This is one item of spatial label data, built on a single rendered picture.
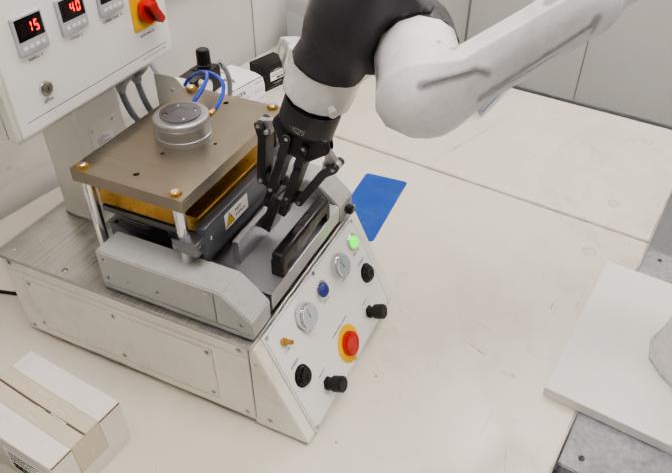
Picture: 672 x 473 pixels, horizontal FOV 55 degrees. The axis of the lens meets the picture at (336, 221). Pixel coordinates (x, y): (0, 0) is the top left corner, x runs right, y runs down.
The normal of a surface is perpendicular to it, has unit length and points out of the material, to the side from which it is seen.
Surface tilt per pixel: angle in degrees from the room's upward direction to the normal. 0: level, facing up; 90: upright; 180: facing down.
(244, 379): 90
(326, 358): 65
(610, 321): 0
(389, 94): 82
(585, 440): 0
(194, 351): 90
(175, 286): 90
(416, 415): 0
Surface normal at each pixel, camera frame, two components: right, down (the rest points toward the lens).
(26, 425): 0.01, -0.80
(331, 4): -0.44, 0.40
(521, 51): 0.19, 0.68
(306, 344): 0.82, -0.10
